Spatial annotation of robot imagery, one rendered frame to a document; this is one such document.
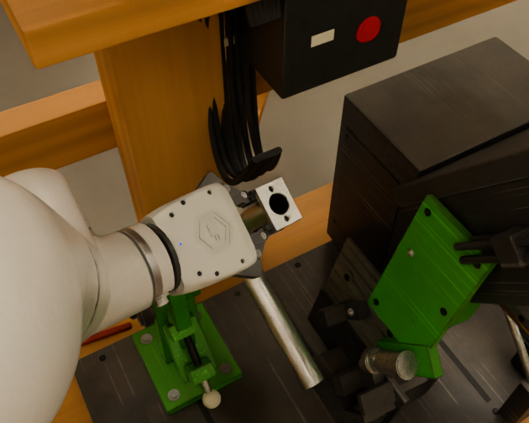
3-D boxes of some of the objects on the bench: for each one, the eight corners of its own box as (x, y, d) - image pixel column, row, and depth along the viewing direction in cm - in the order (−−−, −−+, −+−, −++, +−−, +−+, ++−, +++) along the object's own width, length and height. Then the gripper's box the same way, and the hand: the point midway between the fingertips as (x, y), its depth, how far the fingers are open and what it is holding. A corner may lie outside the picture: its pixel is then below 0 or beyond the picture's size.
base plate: (724, 279, 112) (730, 274, 110) (176, 636, 78) (175, 635, 76) (552, 140, 135) (556, 133, 133) (72, 368, 101) (69, 362, 99)
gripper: (102, 201, 66) (232, 157, 77) (167, 339, 65) (289, 274, 76) (127, 178, 60) (263, 133, 71) (198, 329, 59) (325, 259, 70)
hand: (264, 211), depth 72 cm, fingers closed on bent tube, 3 cm apart
